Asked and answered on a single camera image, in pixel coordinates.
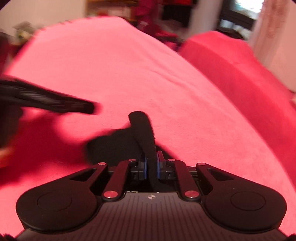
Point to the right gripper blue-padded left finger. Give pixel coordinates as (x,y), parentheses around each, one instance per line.
(142,168)

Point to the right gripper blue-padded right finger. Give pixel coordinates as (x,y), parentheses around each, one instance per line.
(164,170)

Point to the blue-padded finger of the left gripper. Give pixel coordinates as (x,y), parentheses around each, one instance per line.
(63,103)

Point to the black pants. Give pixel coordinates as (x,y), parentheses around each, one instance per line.
(134,142)

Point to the cluttered side table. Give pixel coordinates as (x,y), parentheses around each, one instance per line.
(22,33)

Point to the near bed red blanket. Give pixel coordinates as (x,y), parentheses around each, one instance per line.
(108,61)

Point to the far bed red sheet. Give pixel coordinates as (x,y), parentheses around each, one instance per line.
(231,65)

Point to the hanging clothes on rack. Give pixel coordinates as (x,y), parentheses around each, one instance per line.
(150,14)

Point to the dark framed window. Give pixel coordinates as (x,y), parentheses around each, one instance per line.
(236,18)

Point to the pink lace curtain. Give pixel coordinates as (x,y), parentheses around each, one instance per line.
(267,30)

